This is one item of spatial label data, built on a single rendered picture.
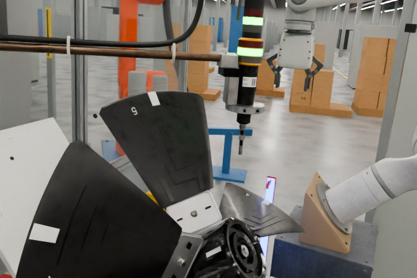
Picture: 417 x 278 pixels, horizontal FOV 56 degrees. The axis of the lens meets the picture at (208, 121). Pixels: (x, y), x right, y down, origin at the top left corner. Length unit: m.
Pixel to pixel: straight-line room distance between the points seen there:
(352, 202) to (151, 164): 0.77
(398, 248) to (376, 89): 6.31
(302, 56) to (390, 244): 1.82
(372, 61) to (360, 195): 7.49
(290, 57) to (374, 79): 7.66
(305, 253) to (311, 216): 0.12
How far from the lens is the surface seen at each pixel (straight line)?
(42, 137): 0.89
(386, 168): 1.32
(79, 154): 0.51
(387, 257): 2.81
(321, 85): 8.24
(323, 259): 1.34
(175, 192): 0.74
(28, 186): 0.81
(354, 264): 1.33
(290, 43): 1.17
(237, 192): 1.01
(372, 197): 1.33
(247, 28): 0.69
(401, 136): 2.54
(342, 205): 1.35
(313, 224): 1.32
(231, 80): 0.68
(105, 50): 0.66
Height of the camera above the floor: 1.58
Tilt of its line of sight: 14 degrees down
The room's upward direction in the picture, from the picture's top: 4 degrees clockwise
